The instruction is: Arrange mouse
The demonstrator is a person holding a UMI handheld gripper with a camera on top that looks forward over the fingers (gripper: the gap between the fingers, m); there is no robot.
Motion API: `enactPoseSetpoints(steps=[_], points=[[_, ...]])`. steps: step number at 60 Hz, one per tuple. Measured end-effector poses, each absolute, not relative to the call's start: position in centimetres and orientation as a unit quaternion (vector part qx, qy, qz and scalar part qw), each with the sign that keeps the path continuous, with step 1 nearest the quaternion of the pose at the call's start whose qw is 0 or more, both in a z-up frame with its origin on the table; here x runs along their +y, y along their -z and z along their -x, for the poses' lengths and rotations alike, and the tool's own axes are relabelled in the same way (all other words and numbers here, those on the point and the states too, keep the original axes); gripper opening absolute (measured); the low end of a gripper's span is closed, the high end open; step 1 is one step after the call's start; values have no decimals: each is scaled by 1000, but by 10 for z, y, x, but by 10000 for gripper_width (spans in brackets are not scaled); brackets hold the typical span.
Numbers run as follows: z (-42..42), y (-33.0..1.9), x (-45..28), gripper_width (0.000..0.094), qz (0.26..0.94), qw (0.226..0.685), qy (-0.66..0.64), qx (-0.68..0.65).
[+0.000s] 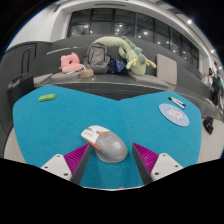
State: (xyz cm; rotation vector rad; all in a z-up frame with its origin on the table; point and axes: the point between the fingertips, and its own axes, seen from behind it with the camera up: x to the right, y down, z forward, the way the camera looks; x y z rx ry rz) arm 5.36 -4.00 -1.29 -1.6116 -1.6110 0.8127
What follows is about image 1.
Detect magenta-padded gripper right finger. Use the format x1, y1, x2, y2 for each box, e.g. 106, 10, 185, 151
131, 142, 184, 185

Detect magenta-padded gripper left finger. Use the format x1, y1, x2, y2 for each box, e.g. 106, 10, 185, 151
40, 143, 92, 186

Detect grey computer mouse orange accents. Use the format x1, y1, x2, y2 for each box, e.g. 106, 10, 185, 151
80, 124, 129, 164

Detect round light blue mouse pad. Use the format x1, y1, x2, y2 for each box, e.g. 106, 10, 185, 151
158, 103, 191, 128

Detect black bag on floor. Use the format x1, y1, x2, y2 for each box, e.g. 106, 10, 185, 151
202, 115, 215, 136

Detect white marker blue cap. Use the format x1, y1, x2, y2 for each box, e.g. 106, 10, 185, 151
170, 96, 187, 108

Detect small green eraser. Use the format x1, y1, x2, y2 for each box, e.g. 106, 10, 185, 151
38, 93, 57, 103

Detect black suitcase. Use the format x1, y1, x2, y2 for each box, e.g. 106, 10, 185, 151
6, 48, 35, 108

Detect flat grey seat cushion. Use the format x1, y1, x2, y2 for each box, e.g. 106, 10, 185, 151
33, 72, 54, 86
49, 70, 83, 83
128, 71, 170, 89

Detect small beige round pouch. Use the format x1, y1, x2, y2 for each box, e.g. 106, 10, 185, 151
79, 68, 95, 80

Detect pink plush cushion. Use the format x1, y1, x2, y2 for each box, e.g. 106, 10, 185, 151
59, 52, 84, 74

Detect dark blue patterned bag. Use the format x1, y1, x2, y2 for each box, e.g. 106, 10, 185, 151
107, 58, 129, 76

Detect green dragon plush toy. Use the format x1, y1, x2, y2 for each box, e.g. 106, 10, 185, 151
90, 35, 158, 76

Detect grey backpack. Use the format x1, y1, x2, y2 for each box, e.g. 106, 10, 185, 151
83, 42, 112, 75

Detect ceiling lights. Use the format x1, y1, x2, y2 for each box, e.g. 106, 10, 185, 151
185, 18, 218, 56

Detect large dark window wall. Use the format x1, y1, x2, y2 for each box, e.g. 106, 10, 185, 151
66, 8, 200, 69

